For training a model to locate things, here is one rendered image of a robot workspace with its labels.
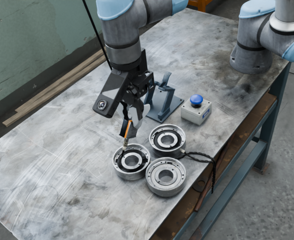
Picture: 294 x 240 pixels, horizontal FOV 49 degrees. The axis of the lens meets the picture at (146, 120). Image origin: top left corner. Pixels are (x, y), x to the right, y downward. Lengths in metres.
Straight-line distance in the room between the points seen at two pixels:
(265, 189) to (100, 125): 1.09
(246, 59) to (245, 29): 0.11
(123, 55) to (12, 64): 1.84
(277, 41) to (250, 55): 0.16
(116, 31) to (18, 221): 0.54
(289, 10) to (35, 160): 0.84
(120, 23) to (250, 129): 0.86
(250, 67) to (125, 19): 0.66
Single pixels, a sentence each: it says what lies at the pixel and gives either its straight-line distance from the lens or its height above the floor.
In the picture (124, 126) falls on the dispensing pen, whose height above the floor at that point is 0.94.
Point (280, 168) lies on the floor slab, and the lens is 1.98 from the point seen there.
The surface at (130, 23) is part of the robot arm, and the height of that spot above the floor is 1.22.
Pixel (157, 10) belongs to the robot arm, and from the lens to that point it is 0.69.
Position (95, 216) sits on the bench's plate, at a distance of 0.87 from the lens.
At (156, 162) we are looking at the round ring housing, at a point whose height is 0.83.
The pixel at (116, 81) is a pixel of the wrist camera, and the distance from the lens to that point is 0.73.
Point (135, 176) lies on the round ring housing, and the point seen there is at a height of 0.82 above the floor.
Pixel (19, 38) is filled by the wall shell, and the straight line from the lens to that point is 2.47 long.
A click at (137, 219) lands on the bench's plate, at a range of 0.84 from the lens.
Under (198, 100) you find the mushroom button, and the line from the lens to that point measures 1.00.
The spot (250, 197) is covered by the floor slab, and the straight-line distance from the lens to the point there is 1.84.
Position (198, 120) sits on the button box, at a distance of 1.01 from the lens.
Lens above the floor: 1.54
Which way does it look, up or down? 45 degrees down
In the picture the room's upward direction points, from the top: 8 degrees counter-clockwise
